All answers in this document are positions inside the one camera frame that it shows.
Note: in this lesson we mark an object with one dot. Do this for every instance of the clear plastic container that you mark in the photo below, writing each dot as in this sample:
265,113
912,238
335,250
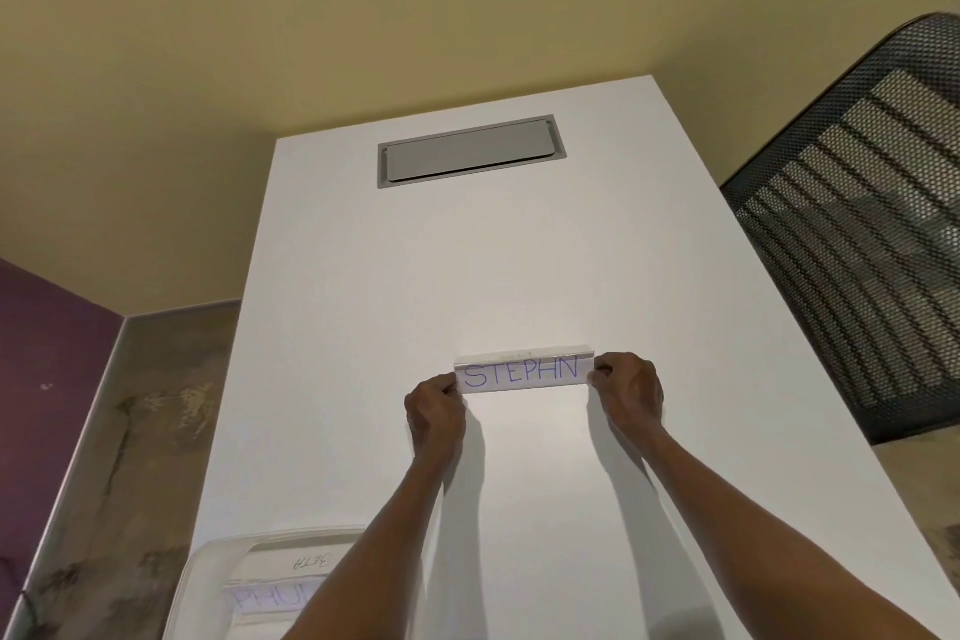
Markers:
217,579

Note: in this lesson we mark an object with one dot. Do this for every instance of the person's left hand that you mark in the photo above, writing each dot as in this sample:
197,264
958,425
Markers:
435,418

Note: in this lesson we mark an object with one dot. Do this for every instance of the person's left forearm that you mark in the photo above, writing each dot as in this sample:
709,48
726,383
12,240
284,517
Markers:
367,557

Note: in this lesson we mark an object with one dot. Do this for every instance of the person's right hand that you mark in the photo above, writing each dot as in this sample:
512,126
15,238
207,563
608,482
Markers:
630,396

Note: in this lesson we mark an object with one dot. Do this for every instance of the person's right forearm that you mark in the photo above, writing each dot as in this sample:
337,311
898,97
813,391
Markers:
772,549

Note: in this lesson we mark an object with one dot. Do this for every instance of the black mesh office chair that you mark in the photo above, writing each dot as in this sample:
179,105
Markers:
862,234

